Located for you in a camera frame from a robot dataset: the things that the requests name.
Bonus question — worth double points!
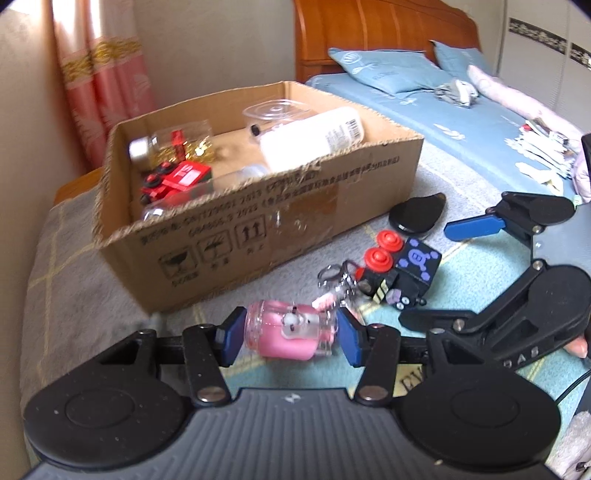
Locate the white plastic bottle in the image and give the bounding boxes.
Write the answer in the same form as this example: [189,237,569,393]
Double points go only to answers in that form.
[249,106,365,173]

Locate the black flat teardrop tag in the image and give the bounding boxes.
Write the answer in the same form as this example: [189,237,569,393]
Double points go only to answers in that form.
[388,193,448,237]

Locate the clear plastic jar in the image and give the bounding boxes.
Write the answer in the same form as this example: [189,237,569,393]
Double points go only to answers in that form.
[139,164,271,223]

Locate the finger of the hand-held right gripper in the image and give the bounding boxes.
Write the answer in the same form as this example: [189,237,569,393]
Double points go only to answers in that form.
[444,191,576,243]
[398,261,549,334]

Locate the grey green checked blanket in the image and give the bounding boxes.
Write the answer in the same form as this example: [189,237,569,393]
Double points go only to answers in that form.
[18,138,591,462]

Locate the pile of printed papers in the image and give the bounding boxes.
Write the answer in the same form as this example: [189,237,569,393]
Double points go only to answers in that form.
[512,117,583,180]

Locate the large blue pillow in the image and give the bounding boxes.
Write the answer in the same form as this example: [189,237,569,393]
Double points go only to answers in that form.
[328,46,444,96]

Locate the black cube toy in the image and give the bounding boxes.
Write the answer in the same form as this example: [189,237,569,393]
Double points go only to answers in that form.
[358,230,443,311]

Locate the blue flower print bedsheet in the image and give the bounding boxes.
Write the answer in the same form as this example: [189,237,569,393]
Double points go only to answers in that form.
[305,69,591,200]

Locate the small blue pillow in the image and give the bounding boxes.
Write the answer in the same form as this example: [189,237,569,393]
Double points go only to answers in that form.
[430,41,490,77]

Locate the white fuzzy cloth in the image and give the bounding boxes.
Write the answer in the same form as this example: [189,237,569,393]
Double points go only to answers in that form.
[549,410,591,480]

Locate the black cable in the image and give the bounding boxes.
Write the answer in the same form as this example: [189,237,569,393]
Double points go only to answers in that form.
[553,368,591,403]

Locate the red toy train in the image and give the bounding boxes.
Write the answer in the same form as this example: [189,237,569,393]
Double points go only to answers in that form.
[139,159,214,206]

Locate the capsule bottle with silver cap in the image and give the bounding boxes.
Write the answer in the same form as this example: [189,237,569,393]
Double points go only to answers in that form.
[128,121,216,168]

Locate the pink gold patterned curtain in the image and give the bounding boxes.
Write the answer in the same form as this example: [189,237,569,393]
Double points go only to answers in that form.
[51,0,158,169]

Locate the person's right hand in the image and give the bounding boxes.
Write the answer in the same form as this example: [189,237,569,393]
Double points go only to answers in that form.
[566,333,591,359]

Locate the pink keychain jar toy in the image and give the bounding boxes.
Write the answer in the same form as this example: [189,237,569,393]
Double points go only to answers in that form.
[245,260,368,361]

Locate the clear plastic container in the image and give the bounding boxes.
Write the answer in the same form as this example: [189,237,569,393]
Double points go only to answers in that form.
[242,98,319,134]

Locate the brown cardboard box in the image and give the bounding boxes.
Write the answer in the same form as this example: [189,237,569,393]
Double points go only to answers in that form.
[92,80,426,315]

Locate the pink fuzzy blanket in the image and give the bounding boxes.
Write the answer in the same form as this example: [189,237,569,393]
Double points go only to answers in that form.
[467,65,583,139]

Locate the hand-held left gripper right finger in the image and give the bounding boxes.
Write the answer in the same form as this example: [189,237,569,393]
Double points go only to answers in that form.
[337,307,482,408]

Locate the grey white crumpled cloth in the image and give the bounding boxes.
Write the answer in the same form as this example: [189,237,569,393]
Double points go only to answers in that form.
[434,79,481,108]

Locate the wooden bed headboard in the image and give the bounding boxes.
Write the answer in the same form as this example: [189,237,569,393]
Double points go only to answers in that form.
[293,0,484,84]

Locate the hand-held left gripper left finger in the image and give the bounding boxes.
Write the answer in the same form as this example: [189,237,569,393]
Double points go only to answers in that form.
[90,307,248,409]

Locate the white wardrobe with patterned strip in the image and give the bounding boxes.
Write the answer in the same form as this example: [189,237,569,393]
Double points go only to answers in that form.
[498,0,591,136]

